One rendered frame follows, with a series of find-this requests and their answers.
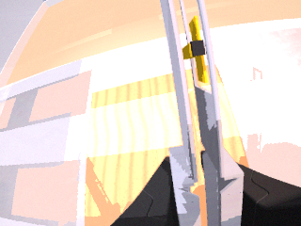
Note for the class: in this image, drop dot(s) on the light wooden board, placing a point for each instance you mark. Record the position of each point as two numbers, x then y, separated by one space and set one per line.
131 128

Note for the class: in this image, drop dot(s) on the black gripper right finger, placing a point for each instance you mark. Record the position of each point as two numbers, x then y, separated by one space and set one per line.
269 202

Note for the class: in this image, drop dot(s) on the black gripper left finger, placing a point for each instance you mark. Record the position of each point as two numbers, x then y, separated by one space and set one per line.
156 203

